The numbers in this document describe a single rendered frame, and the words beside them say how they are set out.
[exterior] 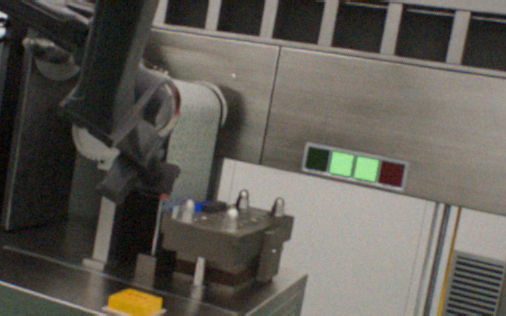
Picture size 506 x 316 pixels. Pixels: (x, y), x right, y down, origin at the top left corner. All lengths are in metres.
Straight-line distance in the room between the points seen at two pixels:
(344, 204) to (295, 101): 2.40
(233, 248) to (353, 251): 2.74
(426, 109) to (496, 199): 0.25
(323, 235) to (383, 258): 0.37
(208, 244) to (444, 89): 0.65
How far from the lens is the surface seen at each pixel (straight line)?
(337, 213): 4.04
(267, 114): 1.68
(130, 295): 1.22
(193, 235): 1.36
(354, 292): 4.09
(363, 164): 1.61
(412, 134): 1.60
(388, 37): 1.64
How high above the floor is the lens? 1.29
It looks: 5 degrees down
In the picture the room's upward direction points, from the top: 10 degrees clockwise
